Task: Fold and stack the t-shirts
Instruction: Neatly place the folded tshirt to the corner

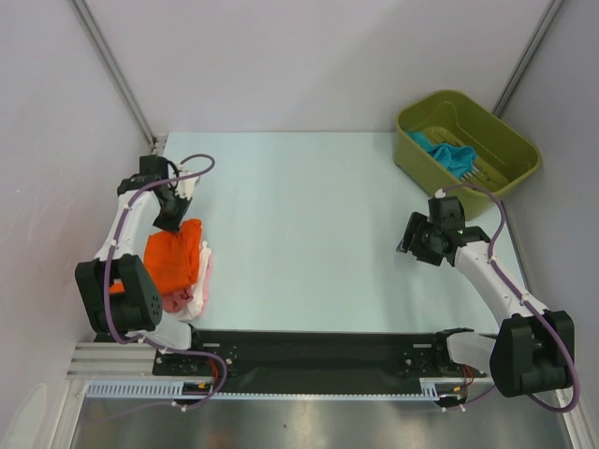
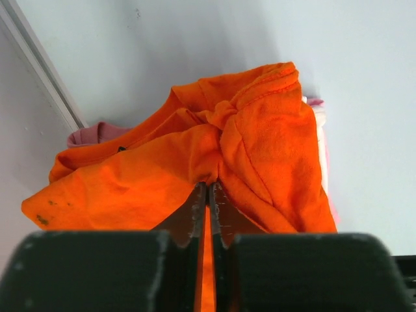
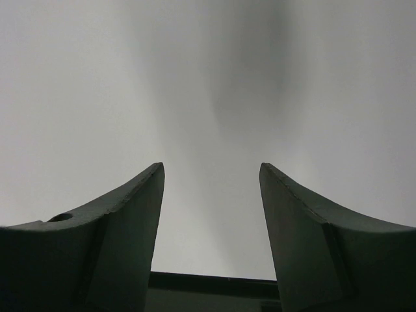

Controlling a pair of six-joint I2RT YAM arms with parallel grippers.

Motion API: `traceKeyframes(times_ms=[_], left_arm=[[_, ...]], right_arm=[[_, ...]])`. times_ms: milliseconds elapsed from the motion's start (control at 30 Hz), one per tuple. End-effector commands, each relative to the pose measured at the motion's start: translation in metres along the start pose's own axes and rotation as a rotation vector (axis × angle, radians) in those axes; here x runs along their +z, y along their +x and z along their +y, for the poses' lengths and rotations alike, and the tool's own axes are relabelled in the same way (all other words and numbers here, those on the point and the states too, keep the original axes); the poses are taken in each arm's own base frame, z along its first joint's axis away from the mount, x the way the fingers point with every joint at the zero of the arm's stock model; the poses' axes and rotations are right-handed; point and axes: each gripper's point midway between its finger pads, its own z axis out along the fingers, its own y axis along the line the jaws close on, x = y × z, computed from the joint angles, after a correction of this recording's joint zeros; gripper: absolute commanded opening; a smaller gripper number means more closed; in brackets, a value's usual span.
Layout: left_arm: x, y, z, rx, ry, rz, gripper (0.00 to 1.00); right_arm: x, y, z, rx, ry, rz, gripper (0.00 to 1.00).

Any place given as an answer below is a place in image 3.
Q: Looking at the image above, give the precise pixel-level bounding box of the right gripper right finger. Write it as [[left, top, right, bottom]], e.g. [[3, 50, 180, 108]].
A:
[[259, 163, 415, 311]]

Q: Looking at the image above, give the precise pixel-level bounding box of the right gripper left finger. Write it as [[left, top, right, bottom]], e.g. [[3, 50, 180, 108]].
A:
[[1, 162, 164, 311]]

